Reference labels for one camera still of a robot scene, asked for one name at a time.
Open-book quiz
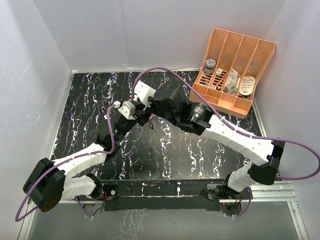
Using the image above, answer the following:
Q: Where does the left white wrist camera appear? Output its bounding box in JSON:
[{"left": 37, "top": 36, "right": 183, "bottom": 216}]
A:
[{"left": 113, "top": 100, "right": 136, "bottom": 120}]

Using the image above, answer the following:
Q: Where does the small round grey jar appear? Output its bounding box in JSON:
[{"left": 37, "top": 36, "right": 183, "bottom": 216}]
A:
[{"left": 203, "top": 58, "right": 217, "bottom": 75}]

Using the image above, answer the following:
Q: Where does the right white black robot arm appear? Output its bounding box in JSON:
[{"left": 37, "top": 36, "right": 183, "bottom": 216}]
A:
[{"left": 146, "top": 87, "right": 285, "bottom": 199}]

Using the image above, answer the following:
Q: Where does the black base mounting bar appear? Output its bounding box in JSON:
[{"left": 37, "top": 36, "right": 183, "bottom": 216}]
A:
[{"left": 101, "top": 178, "right": 253, "bottom": 212}]

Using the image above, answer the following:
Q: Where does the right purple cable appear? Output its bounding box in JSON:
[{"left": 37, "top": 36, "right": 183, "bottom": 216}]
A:
[{"left": 132, "top": 66, "right": 320, "bottom": 218}]

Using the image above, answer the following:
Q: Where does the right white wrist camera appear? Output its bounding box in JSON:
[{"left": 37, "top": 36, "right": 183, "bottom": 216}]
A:
[{"left": 133, "top": 81, "right": 156, "bottom": 108}]

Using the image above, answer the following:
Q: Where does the aluminium frame rail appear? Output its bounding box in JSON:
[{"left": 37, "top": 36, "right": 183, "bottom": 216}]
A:
[{"left": 249, "top": 103, "right": 310, "bottom": 240}]

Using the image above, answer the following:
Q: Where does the small white card box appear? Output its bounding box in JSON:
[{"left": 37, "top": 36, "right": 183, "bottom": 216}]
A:
[{"left": 215, "top": 68, "right": 225, "bottom": 76}]

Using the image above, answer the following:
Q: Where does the white grey packaged item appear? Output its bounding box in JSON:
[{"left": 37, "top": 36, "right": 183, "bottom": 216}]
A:
[{"left": 223, "top": 68, "right": 240, "bottom": 95}]

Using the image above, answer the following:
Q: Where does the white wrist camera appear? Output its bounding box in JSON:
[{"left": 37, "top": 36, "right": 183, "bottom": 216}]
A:
[
  {"left": 133, "top": 81, "right": 156, "bottom": 108},
  {"left": 113, "top": 100, "right": 136, "bottom": 120}
]

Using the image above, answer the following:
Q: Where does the orange plastic file organizer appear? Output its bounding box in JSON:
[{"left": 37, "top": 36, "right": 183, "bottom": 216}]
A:
[{"left": 189, "top": 27, "right": 276, "bottom": 119}]

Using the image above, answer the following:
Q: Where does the white oval remote control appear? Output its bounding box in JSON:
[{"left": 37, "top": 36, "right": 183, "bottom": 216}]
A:
[{"left": 238, "top": 76, "right": 256, "bottom": 96}]

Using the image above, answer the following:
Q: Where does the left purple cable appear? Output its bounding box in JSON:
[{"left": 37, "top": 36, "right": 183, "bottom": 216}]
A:
[{"left": 14, "top": 101, "right": 121, "bottom": 222}]

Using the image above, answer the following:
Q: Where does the purple cable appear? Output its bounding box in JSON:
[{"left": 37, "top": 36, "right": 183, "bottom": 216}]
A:
[
  {"left": 132, "top": 66, "right": 320, "bottom": 218},
  {"left": 14, "top": 101, "right": 121, "bottom": 222}
]

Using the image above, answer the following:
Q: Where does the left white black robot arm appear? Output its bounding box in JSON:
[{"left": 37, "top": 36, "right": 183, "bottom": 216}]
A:
[{"left": 22, "top": 110, "right": 151, "bottom": 213}]

